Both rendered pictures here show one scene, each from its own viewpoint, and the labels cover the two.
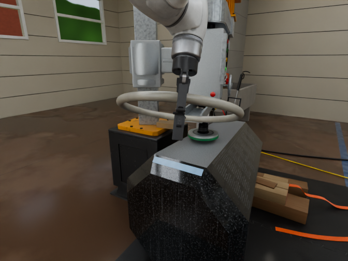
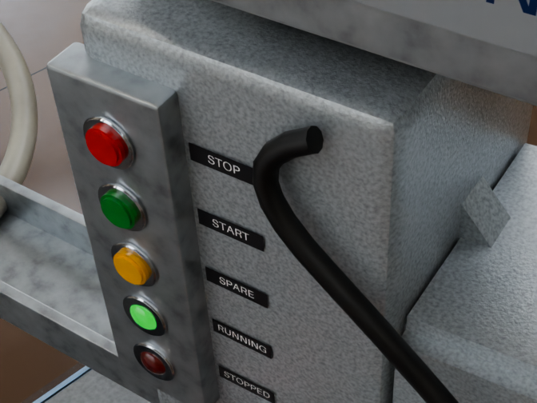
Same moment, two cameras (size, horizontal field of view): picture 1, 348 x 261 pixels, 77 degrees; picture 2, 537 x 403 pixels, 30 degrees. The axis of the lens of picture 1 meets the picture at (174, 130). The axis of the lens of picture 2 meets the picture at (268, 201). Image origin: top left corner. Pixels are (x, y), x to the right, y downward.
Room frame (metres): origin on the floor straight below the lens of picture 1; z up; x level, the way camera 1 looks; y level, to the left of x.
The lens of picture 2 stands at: (1.60, -0.69, 1.87)
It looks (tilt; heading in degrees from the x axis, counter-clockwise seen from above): 44 degrees down; 109
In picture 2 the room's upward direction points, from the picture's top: 4 degrees counter-clockwise
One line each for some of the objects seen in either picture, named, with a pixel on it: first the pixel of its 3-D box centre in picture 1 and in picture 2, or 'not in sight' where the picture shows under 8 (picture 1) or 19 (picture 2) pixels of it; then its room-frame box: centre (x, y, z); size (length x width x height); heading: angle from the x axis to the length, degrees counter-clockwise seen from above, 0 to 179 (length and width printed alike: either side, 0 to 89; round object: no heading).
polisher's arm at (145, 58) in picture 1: (168, 60); not in sight; (2.17, 0.05, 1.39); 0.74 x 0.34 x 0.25; 84
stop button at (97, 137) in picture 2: not in sight; (107, 144); (1.38, -0.31, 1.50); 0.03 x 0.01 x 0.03; 164
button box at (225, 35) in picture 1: (223, 59); (148, 249); (1.39, -0.30, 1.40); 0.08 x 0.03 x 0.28; 164
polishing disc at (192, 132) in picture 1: (203, 132); not in sight; (1.48, -0.21, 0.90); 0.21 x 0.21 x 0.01
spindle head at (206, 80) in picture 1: (207, 67); (432, 277); (1.56, -0.23, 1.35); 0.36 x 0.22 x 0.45; 164
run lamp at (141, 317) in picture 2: not in sight; (145, 314); (1.38, -0.31, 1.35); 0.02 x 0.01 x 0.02; 164
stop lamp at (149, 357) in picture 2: not in sight; (154, 361); (1.38, -0.31, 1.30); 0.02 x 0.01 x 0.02; 164
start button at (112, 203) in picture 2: not in sight; (121, 209); (1.38, -0.31, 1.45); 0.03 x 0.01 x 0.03; 164
